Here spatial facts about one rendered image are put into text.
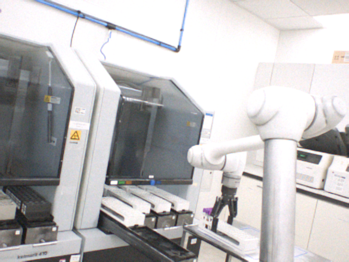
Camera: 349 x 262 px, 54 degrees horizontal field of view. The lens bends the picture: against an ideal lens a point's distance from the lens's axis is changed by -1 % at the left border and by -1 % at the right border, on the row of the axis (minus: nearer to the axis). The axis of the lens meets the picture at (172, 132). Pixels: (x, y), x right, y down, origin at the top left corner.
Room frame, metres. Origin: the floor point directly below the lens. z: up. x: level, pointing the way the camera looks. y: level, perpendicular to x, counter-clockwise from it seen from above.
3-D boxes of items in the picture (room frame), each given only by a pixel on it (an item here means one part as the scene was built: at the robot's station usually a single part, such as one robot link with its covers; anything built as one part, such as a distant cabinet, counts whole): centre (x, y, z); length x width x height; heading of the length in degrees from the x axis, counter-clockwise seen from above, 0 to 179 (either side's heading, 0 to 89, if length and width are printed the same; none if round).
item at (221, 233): (1.61, -0.34, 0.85); 0.30 x 0.10 x 0.06; 39
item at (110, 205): (1.70, 0.19, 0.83); 0.30 x 0.10 x 0.06; 43
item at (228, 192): (1.64, -0.32, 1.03); 0.08 x 0.07 x 0.09; 130
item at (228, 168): (1.64, -0.31, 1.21); 0.13 x 0.11 x 0.16; 110
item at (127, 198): (1.91, 0.18, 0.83); 0.30 x 0.10 x 0.06; 43
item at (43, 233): (1.63, 0.68, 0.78); 0.73 x 0.14 x 0.09; 43
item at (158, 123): (2.06, 0.22, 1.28); 0.61 x 0.51 x 0.63; 133
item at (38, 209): (1.46, 0.51, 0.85); 0.12 x 0.02 x 0.06; 133
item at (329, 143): (3.67, -1.52, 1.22); 0.62 x 0.56 x 0.64; 131
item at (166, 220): (2.11, 0.16, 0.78); 0.73 x 0.14 x 0.09; 43
